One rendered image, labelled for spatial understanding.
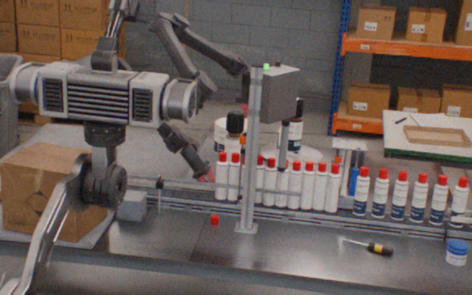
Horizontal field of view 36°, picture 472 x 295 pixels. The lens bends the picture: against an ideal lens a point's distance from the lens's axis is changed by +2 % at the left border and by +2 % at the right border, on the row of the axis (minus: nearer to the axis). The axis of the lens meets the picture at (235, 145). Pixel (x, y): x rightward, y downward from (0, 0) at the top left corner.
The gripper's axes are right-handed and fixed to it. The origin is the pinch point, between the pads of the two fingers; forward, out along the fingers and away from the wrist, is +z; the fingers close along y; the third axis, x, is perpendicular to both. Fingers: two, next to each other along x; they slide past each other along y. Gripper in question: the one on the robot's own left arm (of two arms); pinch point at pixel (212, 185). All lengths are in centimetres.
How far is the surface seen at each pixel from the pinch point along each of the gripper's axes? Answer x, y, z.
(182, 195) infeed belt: 13.4, -0.6, -3.5
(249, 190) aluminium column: -17.1, -15.6, 5.6
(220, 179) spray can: -4.9, -2.1, -0.9
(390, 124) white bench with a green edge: -58, 152, 65
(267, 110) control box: -42.2, -17.7, -18.0
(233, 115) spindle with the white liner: -18.0, 25.3, -15.3
